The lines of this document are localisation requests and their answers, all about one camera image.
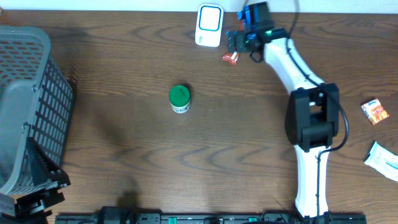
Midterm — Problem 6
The white barcode scanner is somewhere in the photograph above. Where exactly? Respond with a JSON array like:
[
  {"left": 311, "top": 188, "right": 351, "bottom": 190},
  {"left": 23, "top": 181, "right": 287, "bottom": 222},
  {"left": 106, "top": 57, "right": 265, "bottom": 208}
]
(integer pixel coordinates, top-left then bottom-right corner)
[{"left": 195, "top": 4, "right": 224, "bottom": 47}]

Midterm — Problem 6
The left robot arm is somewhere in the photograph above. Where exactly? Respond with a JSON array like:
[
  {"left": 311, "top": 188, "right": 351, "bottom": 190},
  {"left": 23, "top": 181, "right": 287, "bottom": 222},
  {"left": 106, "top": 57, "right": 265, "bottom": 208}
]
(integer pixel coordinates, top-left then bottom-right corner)
[{"left": 1, "top": 138, "right": 71, "bottom": 223}]

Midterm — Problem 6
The green lid white jar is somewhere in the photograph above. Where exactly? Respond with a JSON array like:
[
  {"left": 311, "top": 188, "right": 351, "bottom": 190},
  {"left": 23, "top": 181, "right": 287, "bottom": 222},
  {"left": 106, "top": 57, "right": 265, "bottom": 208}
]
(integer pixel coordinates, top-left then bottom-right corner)
[{"left": 169, "top": 85, "right": 191, "bottom": 113}]

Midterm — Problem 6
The grey plastic mesh basket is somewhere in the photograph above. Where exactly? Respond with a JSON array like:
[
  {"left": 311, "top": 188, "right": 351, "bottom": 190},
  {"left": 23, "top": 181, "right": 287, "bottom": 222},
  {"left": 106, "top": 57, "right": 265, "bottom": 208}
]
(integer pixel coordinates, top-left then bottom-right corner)
[{"left": 1, "top": 26, "right": 75, "bottom": 195}]

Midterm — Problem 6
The orange chocolate bar wrapper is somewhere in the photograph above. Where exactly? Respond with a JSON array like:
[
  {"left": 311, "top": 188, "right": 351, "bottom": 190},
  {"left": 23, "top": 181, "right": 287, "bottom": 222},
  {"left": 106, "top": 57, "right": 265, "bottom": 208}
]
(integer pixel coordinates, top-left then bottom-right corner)
[{"left": 223, "top": 22, "right": 244, "bottom": 65}]

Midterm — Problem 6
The orange Kleenex tissue pack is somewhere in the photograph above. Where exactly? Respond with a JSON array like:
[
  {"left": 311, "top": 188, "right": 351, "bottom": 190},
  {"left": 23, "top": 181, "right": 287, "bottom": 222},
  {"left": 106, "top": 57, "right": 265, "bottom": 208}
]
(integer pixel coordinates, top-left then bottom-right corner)
[{"left": 361, "top": 98, "right": 389, "bottom": 125}]

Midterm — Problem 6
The light blue wet wipes pack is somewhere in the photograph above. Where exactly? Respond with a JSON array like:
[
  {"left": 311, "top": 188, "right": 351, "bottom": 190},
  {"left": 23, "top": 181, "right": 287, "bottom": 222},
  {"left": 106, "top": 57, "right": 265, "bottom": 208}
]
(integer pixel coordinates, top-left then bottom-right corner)
[{"left": 364, "top": 141, "right": 397, "bottom": 182}]

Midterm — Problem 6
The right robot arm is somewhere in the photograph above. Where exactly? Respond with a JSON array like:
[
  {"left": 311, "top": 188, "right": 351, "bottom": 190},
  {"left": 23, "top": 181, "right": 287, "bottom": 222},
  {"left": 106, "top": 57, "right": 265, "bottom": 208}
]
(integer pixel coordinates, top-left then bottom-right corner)
[{"left": 227, "top": 2, "right": 349, "bottom": 223}]

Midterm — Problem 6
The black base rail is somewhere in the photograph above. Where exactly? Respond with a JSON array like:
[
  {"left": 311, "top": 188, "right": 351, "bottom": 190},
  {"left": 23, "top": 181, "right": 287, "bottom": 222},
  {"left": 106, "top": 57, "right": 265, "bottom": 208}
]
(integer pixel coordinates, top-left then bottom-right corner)
[{"left": 55, "top": 207, "right": 367, "bottom": 224}]

